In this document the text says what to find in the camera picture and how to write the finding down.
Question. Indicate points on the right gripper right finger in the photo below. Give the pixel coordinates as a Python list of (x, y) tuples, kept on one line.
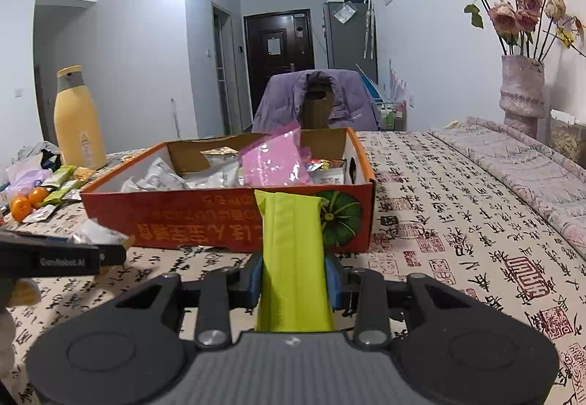
[(371, 299)]

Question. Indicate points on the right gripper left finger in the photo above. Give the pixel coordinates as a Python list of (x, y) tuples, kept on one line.
[(217, 294)]

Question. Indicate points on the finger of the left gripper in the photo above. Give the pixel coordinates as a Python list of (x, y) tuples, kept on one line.
[(111, 255)]

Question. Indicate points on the long green snack pack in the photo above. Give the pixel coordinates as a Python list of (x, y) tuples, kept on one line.
[(294, 294)]

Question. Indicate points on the red noodle snack bag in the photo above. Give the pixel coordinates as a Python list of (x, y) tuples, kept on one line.
[(316, 164)]

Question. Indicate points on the pink snack pouch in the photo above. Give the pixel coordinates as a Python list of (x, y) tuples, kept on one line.
[(276, 159)]

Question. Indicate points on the white sachet aloft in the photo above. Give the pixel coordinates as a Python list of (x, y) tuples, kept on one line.
[(92, 233)]

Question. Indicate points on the glass jar of snacks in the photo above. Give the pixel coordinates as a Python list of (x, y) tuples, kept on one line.
[(568, 136)]

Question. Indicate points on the white snack sachet near oranges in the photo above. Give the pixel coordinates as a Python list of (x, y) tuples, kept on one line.
[(41, 215)]

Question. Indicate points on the front orange mandarin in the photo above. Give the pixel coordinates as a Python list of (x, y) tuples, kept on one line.
[(20, 208)]

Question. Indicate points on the orange mandarin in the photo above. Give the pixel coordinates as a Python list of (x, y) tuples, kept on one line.
[(20, 208), (37, 196)]

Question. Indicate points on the right orange mandarin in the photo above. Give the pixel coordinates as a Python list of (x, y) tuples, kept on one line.
[(37, 196)]

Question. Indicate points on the green snack bar lower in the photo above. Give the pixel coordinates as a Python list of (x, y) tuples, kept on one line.
[(60, 195)]

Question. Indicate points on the green snack bar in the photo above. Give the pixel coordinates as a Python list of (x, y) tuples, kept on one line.
[(60, 195), (59, 177)]

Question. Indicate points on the purple tissue pack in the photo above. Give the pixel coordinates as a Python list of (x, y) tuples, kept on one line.
[(23, 174)]

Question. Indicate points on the green snack bar upper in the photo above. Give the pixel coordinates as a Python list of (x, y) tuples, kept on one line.
[(59, 177)]

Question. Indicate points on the orange red cardboard box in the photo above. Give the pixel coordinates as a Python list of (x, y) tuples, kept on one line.
[(230, 218)]

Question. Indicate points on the yellow thermos bottle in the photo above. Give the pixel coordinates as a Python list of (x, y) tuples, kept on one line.
[(76, 121)]

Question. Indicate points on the wooden chair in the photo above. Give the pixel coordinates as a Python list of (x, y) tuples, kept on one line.
[(318, 103)]

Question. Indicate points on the purple jacket on chair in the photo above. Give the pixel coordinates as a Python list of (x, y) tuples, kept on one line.
[(285, 94)]

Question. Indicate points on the folded pink grey blanket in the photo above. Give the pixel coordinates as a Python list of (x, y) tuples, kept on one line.
[(552, 185)]

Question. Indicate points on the pink ceramic vase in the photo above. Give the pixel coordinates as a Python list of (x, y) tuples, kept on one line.
[(522, 95)]

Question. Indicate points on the grey refrigerator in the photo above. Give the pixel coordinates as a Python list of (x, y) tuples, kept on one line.
[(350, 37)]

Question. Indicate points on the dark entrance door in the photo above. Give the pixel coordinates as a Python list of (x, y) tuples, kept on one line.
[(276, 43)]

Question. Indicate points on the dried pink rose bouquet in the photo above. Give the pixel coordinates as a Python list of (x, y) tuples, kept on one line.
[(530, 28)]

